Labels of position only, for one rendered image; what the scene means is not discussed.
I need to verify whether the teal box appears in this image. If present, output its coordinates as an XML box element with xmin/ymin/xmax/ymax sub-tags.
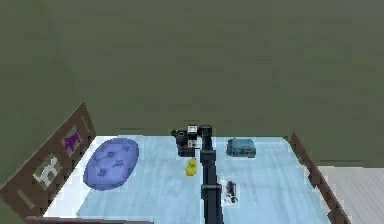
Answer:
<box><xmin>225</xmin><ymin>137</ymin><xmax>257</xmax><ymax>159</ymax></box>

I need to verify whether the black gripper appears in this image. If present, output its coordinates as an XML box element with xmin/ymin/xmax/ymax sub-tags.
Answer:
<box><xmin>170</xmin><ymin>128</ymin><xmax>197</xmax><ymax>158</ymax></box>

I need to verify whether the yellow toy duck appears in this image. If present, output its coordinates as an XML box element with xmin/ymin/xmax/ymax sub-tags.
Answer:
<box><xmin>184</xmin><ymin>157</ymin><xmax>198</xmax><ymax>177</ymax></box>

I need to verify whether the blue star-patterned pillow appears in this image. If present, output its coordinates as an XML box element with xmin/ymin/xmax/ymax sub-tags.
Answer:
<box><xmin>82</xmin><ymin>137</ymin><xmax>140</xmax><ymax>192</ymax></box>

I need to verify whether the white and black small object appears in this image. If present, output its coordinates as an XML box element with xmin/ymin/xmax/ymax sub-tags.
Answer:
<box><xmin>222</xmin><ymin>179</ymin><xmax>240</xmax><ymax>208</ymax></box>

